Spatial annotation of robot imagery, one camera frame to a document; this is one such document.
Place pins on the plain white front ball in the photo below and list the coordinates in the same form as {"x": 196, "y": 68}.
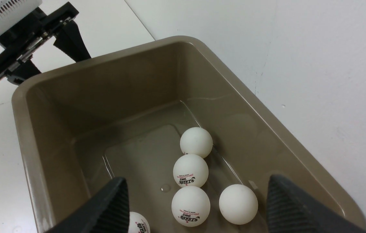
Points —
{"x": 238, "y": 204}

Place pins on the beige plastic bin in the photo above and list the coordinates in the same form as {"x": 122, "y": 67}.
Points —
{"x": 123, "y": 114}

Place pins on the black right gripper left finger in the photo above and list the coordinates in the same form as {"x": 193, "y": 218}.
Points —
{"x": 105, "y": 212}

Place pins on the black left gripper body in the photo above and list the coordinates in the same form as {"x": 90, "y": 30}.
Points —
{"x": 29, "y": 34}

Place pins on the white ball with printed logo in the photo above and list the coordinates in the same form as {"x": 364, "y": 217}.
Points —
{"x": 196, "y": 141}

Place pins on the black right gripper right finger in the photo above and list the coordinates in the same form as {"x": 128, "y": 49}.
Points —
{"x": 290, "y": 209}

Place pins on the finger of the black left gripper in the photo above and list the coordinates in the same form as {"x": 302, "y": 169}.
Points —
{"x": 69, "y": 41}
{"x": 23, "y": 72}

